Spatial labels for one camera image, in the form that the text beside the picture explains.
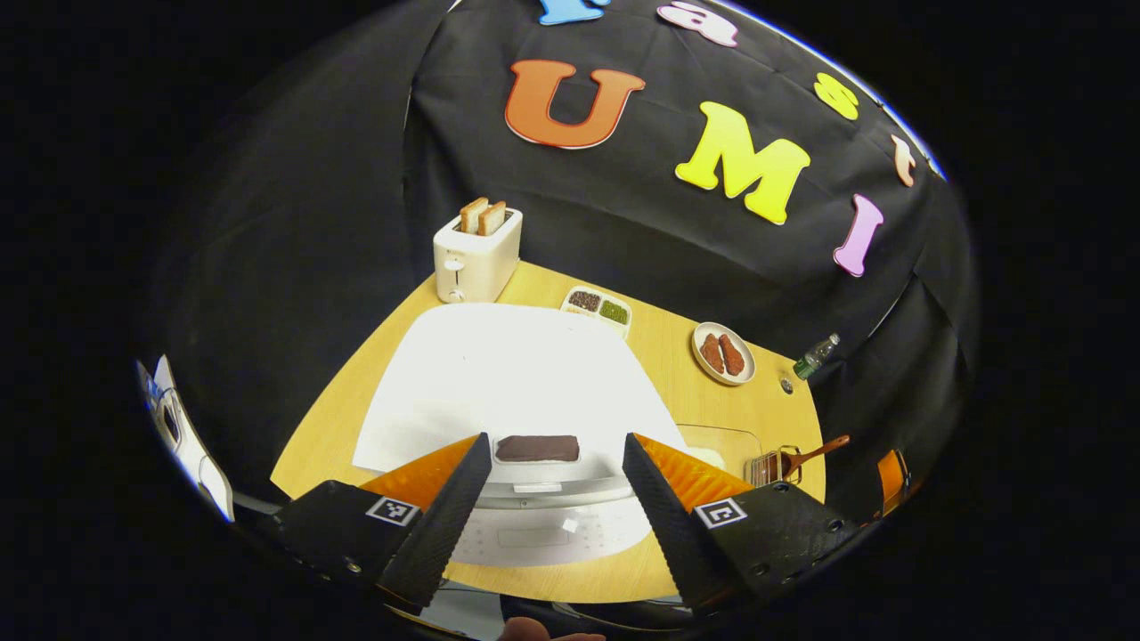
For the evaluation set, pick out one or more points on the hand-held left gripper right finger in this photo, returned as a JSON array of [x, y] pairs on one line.
[[663, 521]]

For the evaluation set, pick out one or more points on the white divided grain tray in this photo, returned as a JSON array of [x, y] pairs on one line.
[[613, 312]]

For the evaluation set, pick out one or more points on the brown wooden spoon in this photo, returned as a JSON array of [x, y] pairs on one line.
[[824, 445]]

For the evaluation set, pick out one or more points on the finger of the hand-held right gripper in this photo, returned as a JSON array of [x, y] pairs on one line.
[[891, 481]]

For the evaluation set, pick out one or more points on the white rice cooker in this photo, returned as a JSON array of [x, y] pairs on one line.
[[499, 374]]

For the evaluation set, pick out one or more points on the clear rice box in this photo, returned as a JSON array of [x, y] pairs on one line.
[[730, 445]]

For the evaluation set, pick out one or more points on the white toaster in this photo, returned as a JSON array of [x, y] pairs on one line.
[[476, 263]]

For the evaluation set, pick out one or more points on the toast slice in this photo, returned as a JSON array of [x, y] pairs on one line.
[[492, 219], [472, 215]]

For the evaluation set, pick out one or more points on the small white plate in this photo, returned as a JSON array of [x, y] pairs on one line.
[[744, 378]]

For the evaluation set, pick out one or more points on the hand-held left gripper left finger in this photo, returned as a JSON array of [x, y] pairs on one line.
[[445, 525]]

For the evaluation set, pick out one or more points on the green glass bottle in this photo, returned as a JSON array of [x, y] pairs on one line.
[[812, 361]]

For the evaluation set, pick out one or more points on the black backdrop cloth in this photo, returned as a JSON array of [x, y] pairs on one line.
[[623, 231]]

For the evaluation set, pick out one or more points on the white device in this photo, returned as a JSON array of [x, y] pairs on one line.
[[191, 454]]

